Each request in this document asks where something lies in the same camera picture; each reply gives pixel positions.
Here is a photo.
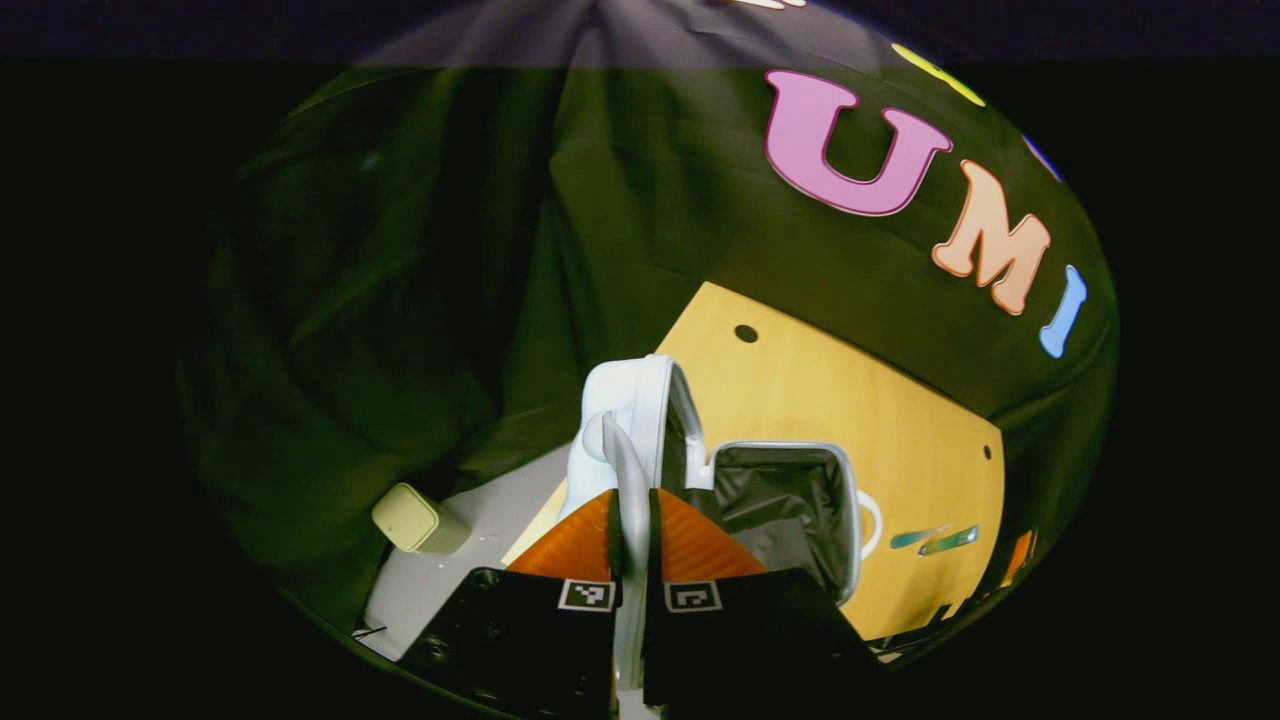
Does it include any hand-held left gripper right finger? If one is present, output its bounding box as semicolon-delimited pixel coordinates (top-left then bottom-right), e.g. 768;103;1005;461
640;487;886;716

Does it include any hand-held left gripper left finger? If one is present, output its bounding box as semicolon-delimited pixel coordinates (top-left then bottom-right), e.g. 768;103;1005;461
400;488;621;720

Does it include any light blue suitcase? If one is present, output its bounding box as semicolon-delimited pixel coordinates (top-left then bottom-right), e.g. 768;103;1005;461
557;353;885;701

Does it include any teal skin care tube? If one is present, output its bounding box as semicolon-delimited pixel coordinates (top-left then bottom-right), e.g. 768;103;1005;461
918;526;980;557

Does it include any beige waste bin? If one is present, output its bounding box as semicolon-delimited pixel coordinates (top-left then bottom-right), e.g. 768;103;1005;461
371;483;472;557

